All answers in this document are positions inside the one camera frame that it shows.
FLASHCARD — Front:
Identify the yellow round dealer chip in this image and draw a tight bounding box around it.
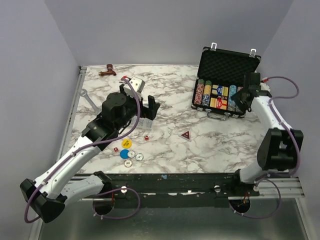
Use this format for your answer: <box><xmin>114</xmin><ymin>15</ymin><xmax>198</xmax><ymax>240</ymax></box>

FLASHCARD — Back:
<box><xmin>121</xmin><ymin>138</ymin><xmax>132</xmax><ymax>149</ymax></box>

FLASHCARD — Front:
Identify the blue round dealer chip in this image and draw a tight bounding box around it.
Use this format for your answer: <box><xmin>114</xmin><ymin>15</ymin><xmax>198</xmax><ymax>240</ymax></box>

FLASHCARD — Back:
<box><xmin>119</xmin><ymin>149</ymin><xmax>129</xmax><ymax>160</ymax></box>

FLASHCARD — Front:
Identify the light blue chip row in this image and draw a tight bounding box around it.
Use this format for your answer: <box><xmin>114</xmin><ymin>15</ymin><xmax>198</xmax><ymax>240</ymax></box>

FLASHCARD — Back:
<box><xmin>227</xmin><ymin>84</ymin><xmax>238</xmax><ymax>112</ymax></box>

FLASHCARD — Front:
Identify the yellow green chip row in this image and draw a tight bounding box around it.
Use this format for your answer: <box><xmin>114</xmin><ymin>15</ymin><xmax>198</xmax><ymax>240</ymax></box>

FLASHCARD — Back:
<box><xmin>201</xmin><ymin>80</ymin><xmax>212</xmax><ymax>107</ymax></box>

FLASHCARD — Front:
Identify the red poker chip row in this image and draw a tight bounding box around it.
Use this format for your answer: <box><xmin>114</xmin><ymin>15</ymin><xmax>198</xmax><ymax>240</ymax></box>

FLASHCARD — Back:
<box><xmin>193</xmin><ymin>79</ymin><xmax>205</xmax><ymax>105</ymax></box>

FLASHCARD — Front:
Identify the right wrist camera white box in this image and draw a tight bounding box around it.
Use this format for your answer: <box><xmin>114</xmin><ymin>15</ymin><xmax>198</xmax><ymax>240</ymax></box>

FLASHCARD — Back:
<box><xmin>259</xmin><ymin>77</ymin><xmax>271</xmax><ymax>92</ymax></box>

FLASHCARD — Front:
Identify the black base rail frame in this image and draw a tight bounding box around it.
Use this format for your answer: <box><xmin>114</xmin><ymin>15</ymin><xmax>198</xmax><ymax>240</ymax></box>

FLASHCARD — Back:
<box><xmin>42</xmin><ymin>65</ymin><xmax>305</xmax><ymax>210</ymax></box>

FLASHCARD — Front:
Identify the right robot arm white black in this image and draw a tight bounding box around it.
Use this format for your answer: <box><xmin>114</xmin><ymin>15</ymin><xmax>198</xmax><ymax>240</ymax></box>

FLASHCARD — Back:
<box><xmin>230</xmin><ymin>72</ymin><xmax>304</xmax><ymax>196</ymax></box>

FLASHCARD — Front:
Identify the pink green chip row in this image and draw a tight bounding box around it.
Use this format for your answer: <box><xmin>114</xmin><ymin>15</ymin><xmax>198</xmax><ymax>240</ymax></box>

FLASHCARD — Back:
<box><xmin>236</xmin><ymin>86</ymin><xmax>243</xmax><ymax>93</ymax></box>

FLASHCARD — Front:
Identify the silver wrench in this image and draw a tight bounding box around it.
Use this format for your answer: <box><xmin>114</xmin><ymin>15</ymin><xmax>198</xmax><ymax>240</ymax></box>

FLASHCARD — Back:
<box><xmin>79</xmin><ymin>88</ymin><xmax>100</xmax><ymax>114</ymax></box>

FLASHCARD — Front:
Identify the red gold card deck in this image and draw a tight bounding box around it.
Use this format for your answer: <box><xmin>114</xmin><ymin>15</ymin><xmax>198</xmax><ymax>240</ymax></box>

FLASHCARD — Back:
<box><xmin>210</xmin><ymin>97</ymin><xmax>228</xmax><ymax>110</ymax></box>

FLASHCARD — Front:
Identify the clear plastic screw organizer box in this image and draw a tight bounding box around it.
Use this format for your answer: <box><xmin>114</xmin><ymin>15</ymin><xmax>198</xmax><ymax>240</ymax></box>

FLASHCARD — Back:
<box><xmin>136</xmin><ymin>118</ymin><xmax>153</xmax><ymax>130</ymax></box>

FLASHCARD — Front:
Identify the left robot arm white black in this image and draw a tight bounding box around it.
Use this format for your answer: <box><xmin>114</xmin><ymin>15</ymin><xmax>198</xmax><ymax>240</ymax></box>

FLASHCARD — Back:
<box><xmin>20</xmin><ymin>84</ymin><xmax>160</xmax><ymax>223</ymax></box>

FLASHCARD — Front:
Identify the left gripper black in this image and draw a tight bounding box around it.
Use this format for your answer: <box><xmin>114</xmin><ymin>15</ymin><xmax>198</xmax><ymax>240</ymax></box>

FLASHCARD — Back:
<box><xmin>115</xmin><ymin>85</ymin><xmax>160</xmax><ymax>131</ymax></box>

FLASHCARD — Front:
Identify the white green poker chip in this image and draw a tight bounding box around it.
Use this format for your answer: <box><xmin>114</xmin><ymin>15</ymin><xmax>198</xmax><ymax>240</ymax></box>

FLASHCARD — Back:
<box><xmin>135</xmin><ymin>153</ymin><xmax>144</xmax><ymax>161</ymax></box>

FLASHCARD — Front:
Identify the white red poker chip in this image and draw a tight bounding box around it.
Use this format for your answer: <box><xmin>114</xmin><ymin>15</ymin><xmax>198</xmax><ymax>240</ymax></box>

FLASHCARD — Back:
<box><xmin>124</xmin><ymin>159</ymin><xmax>133</xmax><ymax>168</ymax></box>

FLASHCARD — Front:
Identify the black poker chip case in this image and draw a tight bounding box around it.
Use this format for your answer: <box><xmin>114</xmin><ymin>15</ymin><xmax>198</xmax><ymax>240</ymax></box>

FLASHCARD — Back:
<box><xmin>191</xmin><ymin>42</ymin><xmax>261</xmax><ymax>121</ymax></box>

